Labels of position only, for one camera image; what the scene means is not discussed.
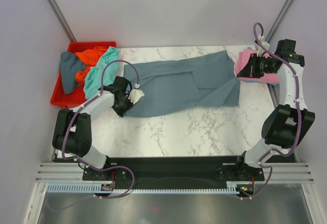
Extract slate blue t-shirt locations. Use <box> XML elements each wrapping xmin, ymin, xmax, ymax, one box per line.
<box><xmin>123</xmin><ymin>51</ymin><xmax>240</xmax><ymax>118</ymax></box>

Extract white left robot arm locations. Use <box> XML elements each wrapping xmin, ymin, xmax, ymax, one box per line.
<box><xmin>52</xmin><ymin>77</ymin><xmax>134</xmax><ymax>180</ymax></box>

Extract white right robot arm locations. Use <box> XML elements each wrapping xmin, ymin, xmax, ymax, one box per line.
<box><xmin>234</xmin><ymin>39</ymin><xmax>315</xmax><ymax>180</ymax></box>

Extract aqua t-shirt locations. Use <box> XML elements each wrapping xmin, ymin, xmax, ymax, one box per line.
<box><xmin>83</xmin><ymin>45</ymin><xmax>121</xmax><ymax>99</ymax></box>

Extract red plastic bin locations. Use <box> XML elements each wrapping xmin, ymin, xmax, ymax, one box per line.
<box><xmin>50</xmin><ymin>41</ymin><xmax>117</xmax><ymax>108</ymax></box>

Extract orange t-shirt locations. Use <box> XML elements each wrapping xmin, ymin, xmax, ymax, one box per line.
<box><xmin>75</xmin><ymin>46</ymin><xmax>108</xmax><ymax>84</ymax></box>

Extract dark blue t-shirt in bin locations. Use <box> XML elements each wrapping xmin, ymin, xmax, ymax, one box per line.
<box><xmin>59</xmin><ymin>52</ymin><xmax>87</xmax><ymax>94</ymax></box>

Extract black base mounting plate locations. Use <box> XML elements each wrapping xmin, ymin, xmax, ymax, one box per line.
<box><xmin>82</xmin><ymin>156</ymin><xmax>265</xmax><ymax>188</ymax></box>

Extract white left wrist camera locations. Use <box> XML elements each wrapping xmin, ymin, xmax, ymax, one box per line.
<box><xmin>128</xmin><ymin>88</ymin><xmax>145</xmax><ymax>105</ymax></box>

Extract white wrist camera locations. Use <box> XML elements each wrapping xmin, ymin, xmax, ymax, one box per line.
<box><xmin>255</xmin><ymin>35</ymin><xmax>270</xmax><ymax>57</ymax></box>
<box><xmin>128</xmin><ymin>88</ymin><xmax>145</xmax><ymax>105</ymax></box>

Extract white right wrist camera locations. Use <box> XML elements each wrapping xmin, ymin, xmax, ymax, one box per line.
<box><xmin>255</xmin><ymin>35</ymin><xmax>270</xmax><ymax>57</ymax></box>

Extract right aluminium corner post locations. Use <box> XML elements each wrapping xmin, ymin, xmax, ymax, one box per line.
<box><xmin>264</xmin><ymin>0</ymin><xmax>296</xmax><ymax>50</ymax></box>

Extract aluminium corner post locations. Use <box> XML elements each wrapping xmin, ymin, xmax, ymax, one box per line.
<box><xmin>46</xmin><ymin>0</ymin><xmax>77</xmax><ymax>42</ymax></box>
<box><xmin>264</xmin><ymin>0</ymin><xmax>296</xmax><ymax>50</ymax></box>

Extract aluminium frame rails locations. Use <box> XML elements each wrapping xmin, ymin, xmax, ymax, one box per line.
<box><xmin>21</xmin><ymin>161</ymin><xmax>85</xmax><ymax>224</ymax></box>

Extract light blue slotted cable duct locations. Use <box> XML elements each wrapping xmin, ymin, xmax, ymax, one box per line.
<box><xmin>46</xmin><ymin>183</ymin><xmax>254</xmax><ymax>194</ymax></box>

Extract left aluminium corner post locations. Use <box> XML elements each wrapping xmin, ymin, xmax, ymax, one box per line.
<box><xmin>46</xmin><ymin>0</ymin><xmax>77</xmax><ymax>42</ymax></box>

